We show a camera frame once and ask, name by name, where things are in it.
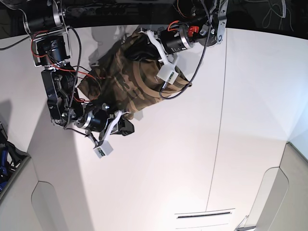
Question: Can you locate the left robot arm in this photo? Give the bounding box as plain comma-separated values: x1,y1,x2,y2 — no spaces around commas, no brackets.
158,0,228,54

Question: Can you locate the camouflage T-shirt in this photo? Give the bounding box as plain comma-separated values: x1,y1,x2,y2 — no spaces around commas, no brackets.
78,31,190,119

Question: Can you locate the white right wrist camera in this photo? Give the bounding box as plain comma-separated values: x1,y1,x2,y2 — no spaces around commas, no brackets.
93,110,129,158

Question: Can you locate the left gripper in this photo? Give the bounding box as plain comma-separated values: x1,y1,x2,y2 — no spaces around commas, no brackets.
159,24,200,54

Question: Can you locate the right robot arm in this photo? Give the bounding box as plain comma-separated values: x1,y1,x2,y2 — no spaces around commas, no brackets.
1,0,134,137

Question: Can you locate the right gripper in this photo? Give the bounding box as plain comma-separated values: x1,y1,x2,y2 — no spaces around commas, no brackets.
74,103,135,136

